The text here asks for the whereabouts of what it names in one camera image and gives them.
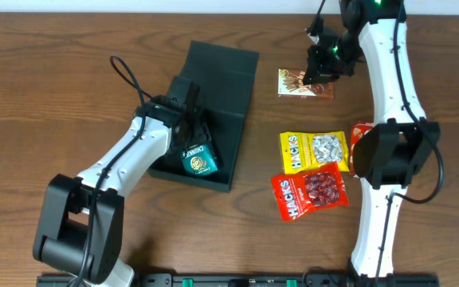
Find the teal cookie box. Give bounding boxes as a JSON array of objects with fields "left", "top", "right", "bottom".
[{"left": 181, "top": 143, "right": 219, "bottom": 177}]

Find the red Hello Panda box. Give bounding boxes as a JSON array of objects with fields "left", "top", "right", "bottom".
[{"left": 349, "top": 120, "right": 373, "bottom": 177}]

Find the yellow Hacks candy bag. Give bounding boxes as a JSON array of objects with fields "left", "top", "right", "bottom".
[{"left": 279, "top": 131, "right": 350, "bottom": 174}]

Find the brown Pocky snack box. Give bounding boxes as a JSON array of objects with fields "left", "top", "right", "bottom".
[{"left": 277, "top": 69, "right": 334, "bottom": 100}]

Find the red Hacks candy bag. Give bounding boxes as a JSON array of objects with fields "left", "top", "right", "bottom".
[{"left": 270, "top": 163, "right": 349, "bottom": 222}]

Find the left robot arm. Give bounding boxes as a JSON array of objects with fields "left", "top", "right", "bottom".
[{"left": 33, "top": 96, "right": 208, "bottom": 286}]

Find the black gift box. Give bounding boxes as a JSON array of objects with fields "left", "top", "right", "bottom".
[{"left": 148, "top": 41, "right": 259, "bottom": 192}]

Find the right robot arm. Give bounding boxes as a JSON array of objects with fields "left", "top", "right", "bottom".
[{"left": 303, "top": 0, "right": 444, "bottom": 286}]

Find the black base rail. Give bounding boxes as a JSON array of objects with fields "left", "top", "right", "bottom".
[{"left": 35, "top": 272, "right": 441, "bottom": 287}]

